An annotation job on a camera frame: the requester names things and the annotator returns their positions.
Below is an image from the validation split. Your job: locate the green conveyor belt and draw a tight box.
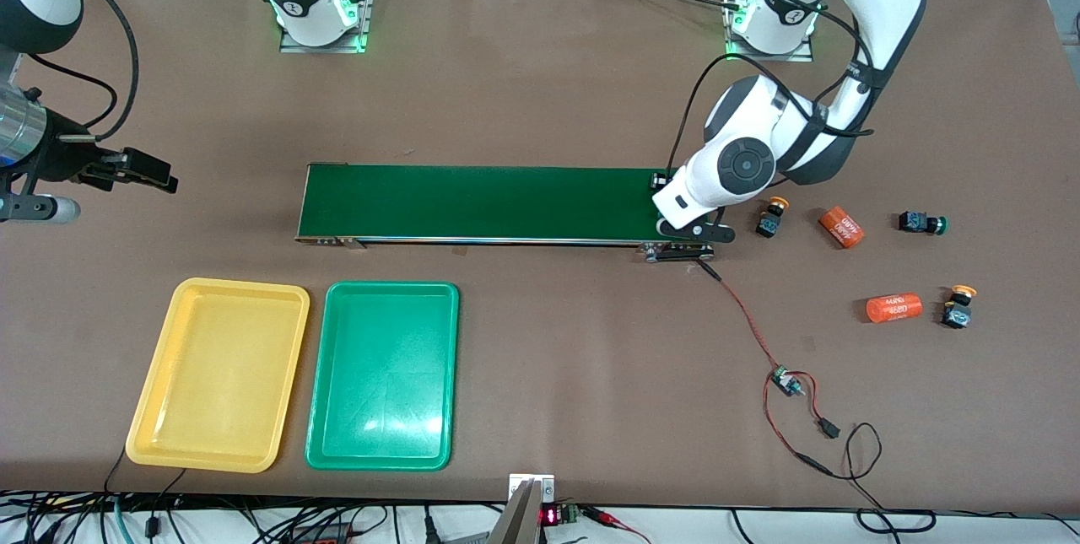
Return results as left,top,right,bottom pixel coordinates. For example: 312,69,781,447
295,163,716,262

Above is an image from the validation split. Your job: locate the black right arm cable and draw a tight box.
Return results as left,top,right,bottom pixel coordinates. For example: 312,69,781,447
25,0,140,144

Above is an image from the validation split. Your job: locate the red wire with black plug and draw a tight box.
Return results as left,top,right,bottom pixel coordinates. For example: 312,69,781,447
789,371,842,440

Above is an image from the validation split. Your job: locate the yellow cap push button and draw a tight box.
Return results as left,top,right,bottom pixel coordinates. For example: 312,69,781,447
941,284,979,330
755,197,791,240

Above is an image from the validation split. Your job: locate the red black power lead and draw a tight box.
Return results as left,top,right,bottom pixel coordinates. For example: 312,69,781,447
764,375,937,535

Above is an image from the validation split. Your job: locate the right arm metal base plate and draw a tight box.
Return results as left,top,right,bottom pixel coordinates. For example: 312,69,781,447
278,0,376,54

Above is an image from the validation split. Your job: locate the yellow plastic tray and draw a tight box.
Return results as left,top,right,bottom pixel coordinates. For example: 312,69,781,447
125,277,311,475

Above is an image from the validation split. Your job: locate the orange 4680 cylinder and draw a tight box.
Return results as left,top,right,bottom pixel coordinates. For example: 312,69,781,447
866,294,924,325
818,206,866,250

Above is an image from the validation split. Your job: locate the green cap push button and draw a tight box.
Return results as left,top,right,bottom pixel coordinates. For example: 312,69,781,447
898,210,949,236

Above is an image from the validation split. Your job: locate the black floor cable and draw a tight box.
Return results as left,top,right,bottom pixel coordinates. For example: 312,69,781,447
145,468,188,538
101,450,129,498

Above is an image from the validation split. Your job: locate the red black conveyor wire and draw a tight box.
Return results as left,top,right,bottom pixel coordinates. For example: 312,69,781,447
696,260,781,374

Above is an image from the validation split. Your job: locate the teal floor cable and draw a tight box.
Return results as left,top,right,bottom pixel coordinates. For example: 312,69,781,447
110,495,136,544

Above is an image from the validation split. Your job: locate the green plastic tray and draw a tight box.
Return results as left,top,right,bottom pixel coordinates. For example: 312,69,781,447
305,281,461,472

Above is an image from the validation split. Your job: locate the red clip lead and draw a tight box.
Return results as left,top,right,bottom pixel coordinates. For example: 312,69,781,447
591,506,651,544

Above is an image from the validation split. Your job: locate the grey metal camera stand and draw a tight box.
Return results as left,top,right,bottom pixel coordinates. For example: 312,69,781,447
487,473,558,544

